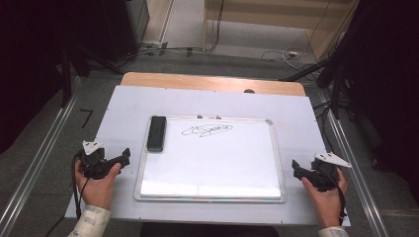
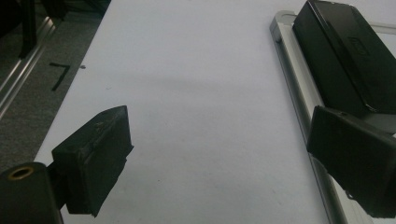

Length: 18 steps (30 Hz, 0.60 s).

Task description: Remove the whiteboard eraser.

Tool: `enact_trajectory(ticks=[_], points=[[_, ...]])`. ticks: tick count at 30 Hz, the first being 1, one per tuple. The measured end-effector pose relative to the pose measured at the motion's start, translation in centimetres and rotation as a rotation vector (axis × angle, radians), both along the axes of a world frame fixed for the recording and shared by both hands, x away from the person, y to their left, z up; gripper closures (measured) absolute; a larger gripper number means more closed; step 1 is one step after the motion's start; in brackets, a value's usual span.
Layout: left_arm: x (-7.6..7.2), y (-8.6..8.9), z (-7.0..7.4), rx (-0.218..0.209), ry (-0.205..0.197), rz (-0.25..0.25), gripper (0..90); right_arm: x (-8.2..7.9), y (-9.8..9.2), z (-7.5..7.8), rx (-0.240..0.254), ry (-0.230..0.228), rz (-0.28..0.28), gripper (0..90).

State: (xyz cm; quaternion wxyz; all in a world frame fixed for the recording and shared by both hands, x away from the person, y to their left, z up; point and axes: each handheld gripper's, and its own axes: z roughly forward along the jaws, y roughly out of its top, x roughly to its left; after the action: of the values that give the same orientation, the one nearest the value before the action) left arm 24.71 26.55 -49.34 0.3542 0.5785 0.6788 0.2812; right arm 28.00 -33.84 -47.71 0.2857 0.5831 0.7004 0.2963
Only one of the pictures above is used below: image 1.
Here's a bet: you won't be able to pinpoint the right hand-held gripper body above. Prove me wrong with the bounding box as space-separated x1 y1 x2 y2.
307 152 353 194

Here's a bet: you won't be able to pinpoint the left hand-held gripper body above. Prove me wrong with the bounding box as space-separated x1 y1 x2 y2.
78 140 117 181

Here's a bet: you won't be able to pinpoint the black whiteboard eraser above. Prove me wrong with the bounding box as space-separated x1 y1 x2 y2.
146 116 168 153

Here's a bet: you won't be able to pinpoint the metal-framed whiteboard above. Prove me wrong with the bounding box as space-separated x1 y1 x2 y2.
133 115 287 203

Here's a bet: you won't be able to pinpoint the person's right hand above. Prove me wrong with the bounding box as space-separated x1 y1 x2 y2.
300 167 349 229

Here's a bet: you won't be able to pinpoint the person's left hand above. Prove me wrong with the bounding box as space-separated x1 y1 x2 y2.
74 160 123 210

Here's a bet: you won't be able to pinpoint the white table cover sheet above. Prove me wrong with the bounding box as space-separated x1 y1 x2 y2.
64 85 352 228

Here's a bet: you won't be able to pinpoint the black metal stand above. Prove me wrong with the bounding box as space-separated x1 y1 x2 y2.
279 31 350 120
59 43 125 109

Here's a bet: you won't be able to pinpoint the wooden board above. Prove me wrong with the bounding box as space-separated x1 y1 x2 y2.
120 71 307 98

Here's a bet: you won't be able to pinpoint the grey power strip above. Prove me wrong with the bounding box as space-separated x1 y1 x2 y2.
140 40 169 56

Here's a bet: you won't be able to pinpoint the black cabinet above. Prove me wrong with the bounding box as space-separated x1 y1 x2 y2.
98 0 151 63

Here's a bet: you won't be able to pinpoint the light wooden shelf unit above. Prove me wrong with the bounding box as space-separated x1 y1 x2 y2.
202 0 361 61

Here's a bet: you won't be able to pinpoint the right hand-held gripper black cable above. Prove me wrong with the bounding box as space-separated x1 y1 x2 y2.
324 170 348 222

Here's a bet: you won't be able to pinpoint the hand-held gripper black cable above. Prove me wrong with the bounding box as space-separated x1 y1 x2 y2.
324 170 348 222
71 151 91 220

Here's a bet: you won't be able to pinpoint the left hand-held gripper black cable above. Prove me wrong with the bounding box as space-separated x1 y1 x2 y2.
71 151 91 220

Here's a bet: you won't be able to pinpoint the aluminium floor rail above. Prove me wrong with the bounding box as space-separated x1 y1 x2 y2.
316 89 391 237
0 76 82 237

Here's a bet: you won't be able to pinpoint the black cables beside table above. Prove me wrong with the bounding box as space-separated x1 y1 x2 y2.
312 101 338 160

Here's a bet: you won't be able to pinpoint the white floor cable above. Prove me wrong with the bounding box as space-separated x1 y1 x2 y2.
261 46 309 71

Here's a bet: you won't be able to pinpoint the black floor cable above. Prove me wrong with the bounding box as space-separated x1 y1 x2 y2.
116 0 225 68

